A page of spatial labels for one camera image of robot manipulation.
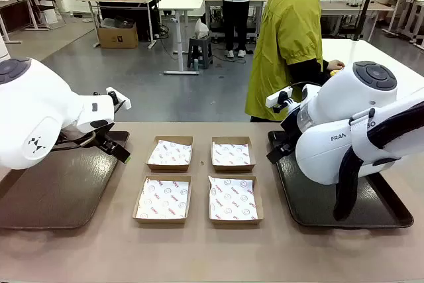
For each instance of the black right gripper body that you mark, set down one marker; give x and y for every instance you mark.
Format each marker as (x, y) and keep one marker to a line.
(291, 134)

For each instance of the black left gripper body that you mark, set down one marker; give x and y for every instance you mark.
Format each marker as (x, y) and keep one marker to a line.
(106, 140)

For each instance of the white printed paper liner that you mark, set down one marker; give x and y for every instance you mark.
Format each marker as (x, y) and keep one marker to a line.
(169, 153)
(232, 198)
(162, 198)
(230, 155)

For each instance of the kraft paper food box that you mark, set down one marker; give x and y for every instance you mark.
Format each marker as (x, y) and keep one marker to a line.
(162, 221)
(169, 167)
(260, 210)
(233, 167)

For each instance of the person's right forearm black sleeve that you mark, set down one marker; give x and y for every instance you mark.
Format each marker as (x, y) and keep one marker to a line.
(308, 71)

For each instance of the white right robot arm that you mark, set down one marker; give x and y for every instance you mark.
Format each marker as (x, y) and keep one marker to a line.
(331, 150)

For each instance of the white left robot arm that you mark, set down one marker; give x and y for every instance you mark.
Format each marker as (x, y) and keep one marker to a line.
(33, 114)

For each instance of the person's right hand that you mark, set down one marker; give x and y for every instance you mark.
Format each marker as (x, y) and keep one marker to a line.
(336, 65)

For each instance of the person in green jacket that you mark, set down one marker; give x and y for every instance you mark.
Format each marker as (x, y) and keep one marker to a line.
(285, 31)

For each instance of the cardboard box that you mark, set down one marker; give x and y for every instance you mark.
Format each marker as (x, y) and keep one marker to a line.
(117, 37)

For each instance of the large white table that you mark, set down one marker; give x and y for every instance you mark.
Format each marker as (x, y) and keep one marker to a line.
(374, 52)

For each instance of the dark plastic stool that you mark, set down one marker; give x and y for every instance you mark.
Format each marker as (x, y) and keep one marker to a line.
(199, 51)

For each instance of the white plastic bag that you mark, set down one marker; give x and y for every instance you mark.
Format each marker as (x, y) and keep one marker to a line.
(201, 29)

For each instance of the beige background work table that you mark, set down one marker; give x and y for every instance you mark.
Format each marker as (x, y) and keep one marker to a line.
(351, 7)

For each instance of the black office chair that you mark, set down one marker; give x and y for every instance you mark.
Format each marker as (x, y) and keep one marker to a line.
(46, 1)

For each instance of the white standing desk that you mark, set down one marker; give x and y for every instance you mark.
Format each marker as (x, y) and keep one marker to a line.
(180, 2)

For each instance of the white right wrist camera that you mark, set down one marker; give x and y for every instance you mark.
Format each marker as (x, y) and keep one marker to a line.
(278, 96)

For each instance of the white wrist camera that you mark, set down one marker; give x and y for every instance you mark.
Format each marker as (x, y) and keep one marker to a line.
(124, 102)
(278, 96)

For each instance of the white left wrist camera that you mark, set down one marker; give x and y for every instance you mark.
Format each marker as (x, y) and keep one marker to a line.
(124, 102)

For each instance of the white cylindrical pedestal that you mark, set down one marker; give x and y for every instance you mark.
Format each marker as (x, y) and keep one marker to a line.
(2, 47)

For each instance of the black camera stand pole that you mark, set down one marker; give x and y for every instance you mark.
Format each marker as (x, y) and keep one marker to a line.
(366, 1)

